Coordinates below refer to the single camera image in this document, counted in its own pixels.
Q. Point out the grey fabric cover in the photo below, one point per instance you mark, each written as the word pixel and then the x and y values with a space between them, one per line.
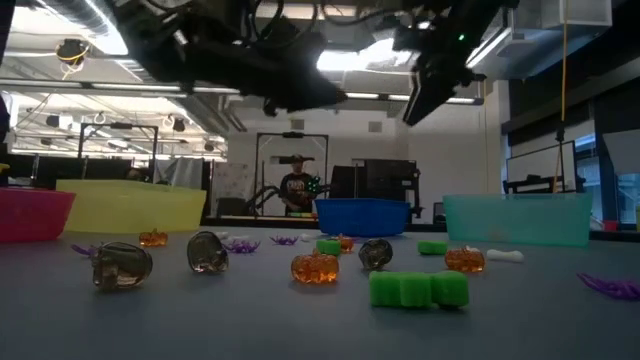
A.
pixel 185 172

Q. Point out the black partition panel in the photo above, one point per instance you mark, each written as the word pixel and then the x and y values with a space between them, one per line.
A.
pixel 65 172

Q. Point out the black round ceiling fixture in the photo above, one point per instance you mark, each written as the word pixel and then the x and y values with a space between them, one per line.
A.
pixel 71 51

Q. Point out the orange translucent plastic pumpkin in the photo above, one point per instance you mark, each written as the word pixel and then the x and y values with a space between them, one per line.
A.
pixel 315 269
pixel 347 244
pixel 464 260
pixel 153 239

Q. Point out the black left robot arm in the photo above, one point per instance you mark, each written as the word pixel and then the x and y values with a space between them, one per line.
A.
pixel 5 30

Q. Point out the red cup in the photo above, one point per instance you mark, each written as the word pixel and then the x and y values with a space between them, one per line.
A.
pixel 610 225

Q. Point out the black gantry frame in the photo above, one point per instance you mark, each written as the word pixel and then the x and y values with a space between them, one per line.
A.
pixel 120 126
pixel 292 134

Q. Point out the background work table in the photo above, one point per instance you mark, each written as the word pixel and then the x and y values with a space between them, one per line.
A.
pixel 250 218

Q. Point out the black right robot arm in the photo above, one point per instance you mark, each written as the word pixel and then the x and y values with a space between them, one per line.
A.
pixel 480 12

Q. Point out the pink round plastic bowl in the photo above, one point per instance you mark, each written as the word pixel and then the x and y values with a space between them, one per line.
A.
pixel 32 215

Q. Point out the purple plastic spider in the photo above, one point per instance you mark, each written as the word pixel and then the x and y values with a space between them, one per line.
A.
pixel 334 237
pixel 614 288
pixel 81 249
pixel 241 247
pixel 284 240

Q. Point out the black framed robot station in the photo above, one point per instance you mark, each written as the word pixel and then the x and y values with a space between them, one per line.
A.
pixel 530 184

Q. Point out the yellow translucent plastic bin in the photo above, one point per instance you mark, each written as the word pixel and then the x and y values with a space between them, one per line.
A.
pixel 127 207

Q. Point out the green foam decoration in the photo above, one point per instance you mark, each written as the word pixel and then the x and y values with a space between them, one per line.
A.
pixel 433 247
pixel 417 290
pixel 328 247

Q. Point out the grey wall vent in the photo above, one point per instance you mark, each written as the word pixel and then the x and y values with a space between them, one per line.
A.
pixel 375 126
pixel 297 125

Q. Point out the teal translucent plastic bin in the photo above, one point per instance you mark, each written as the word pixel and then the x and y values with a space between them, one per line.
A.
pixel 517 220

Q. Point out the smoky clear plastic skull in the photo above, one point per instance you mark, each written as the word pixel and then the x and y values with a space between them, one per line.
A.
pixel 122 266
pixel 375 253
pixel 206 251

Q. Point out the white ceiling unit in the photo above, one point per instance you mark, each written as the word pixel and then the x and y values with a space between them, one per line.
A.
pixel 575 12

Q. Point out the black equipment rack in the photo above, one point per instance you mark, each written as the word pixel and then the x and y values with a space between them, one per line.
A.
pixel 385 180

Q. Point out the black background robot arm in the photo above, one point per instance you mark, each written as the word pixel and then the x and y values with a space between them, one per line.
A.
pixel 260 195

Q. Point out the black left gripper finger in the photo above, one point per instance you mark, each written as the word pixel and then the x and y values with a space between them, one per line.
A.
pixel 270 97
pixel 280 67

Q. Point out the long ceiling tube light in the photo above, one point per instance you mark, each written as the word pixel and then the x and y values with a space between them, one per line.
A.
pixel 375 95

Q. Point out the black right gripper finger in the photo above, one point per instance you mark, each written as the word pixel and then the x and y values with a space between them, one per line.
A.
pixel 417 100
pixel 437 95

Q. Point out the black chair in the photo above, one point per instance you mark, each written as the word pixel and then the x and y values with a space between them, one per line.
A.
pixel 231 206

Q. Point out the person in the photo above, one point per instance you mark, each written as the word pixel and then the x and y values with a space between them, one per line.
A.
pixel 296 192
pixel 134 175

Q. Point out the blue plastic bin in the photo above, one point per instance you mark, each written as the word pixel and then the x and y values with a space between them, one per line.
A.
pixel 362 217

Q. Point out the bright ceiling light panel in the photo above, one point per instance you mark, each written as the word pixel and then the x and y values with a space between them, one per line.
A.
pixel 350 60

